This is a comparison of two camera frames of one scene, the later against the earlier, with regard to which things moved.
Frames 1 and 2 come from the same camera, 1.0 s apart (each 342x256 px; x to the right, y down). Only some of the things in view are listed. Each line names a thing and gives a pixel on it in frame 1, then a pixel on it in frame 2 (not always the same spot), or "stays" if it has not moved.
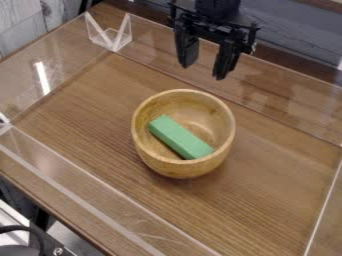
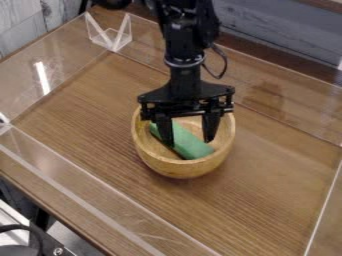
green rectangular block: x=182 y=139 stays
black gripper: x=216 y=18 to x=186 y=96
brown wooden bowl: x=204 y=115 stays
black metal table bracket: x=52 y=246 stays
